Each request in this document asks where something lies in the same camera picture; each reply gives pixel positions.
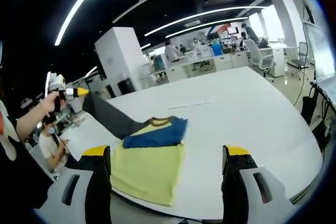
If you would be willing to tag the white office chair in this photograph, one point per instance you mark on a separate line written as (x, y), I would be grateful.
(301, 56)
(260, 57)

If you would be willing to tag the blue bin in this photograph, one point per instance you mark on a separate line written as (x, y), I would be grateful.
(216, 51)

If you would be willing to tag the white template strip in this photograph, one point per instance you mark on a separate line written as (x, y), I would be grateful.
(189, 104)

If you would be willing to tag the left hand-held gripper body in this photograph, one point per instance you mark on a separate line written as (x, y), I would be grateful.
(58, 85)

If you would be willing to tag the yellow blue grey long-sleeve garment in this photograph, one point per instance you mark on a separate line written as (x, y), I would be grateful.
(149, 166)

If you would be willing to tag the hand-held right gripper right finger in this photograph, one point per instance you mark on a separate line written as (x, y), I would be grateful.
(236, 187)

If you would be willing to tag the ceiling light strip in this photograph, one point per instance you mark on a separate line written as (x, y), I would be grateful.
(199, 14)
(78, 1)

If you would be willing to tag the white chest-worn device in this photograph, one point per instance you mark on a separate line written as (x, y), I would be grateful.
(8, 145)

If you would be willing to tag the black cabinet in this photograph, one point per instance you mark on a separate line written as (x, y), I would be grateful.
(126, 87)

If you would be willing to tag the black bag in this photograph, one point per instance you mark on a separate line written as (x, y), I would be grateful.
(309, 108)

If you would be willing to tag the white lab counter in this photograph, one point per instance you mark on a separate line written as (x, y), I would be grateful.
(223, 64)

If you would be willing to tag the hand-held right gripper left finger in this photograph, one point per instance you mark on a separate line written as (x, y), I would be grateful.
(98, 187)

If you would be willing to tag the teal front white box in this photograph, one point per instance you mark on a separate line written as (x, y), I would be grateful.
(160, 62)

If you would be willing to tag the white square pillar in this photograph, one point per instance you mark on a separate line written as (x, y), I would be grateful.
(118, 56)

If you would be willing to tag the person's left hand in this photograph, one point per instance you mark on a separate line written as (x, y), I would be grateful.
(48, 104)

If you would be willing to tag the person's dark top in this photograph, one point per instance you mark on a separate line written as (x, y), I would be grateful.
(26, 176)

